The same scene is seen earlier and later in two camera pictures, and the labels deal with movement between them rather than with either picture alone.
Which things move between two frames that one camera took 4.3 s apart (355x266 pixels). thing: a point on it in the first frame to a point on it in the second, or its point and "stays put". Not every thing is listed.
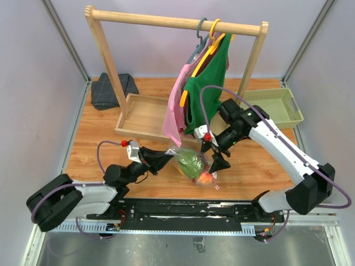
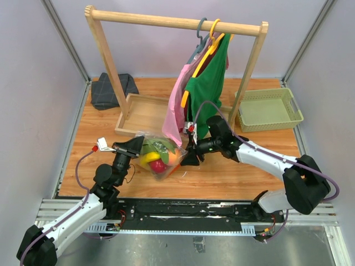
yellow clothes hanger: (212, 41) stays put
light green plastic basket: (279, 105) stays put
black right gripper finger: (218, 163) to (190, 159)
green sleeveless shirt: (212, 72) stays put
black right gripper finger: (206, 146) to (191, 141)
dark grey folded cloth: (103, 96) stays put
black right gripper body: (226, 139) to (196, 149)
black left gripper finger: (160, 158) to (133, 144)
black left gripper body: (143, 156) to (116, 146)
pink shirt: (174, 121) stays put
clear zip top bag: (196, 165) to (159, 155)
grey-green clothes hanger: (200, 46) stays put
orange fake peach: (206, 178) to (175, 159)
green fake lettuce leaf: (191, 163) to (161, 145)
